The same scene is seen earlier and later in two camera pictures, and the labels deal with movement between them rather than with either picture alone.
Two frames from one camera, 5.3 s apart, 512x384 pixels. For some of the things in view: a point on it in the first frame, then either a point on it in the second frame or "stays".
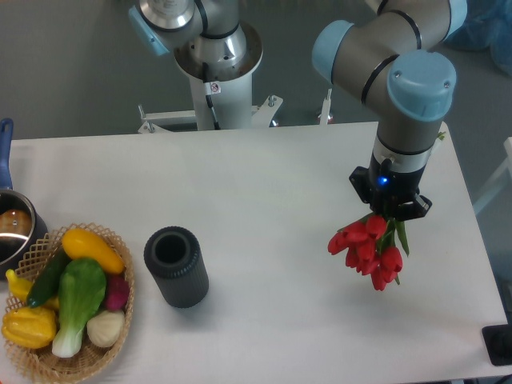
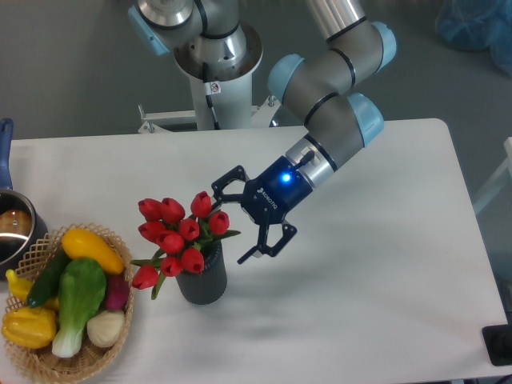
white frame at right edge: [502, 171] stays
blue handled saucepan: [22, 220] stays
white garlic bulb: [105, 329] stays
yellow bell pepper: [29, 327] stays
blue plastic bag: [487, 24] stays
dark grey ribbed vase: [174, 255] → [210, 284]
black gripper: [387, 187] → [266, 199]
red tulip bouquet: [371, 245] → [179, 240]
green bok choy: [82, 288] stays
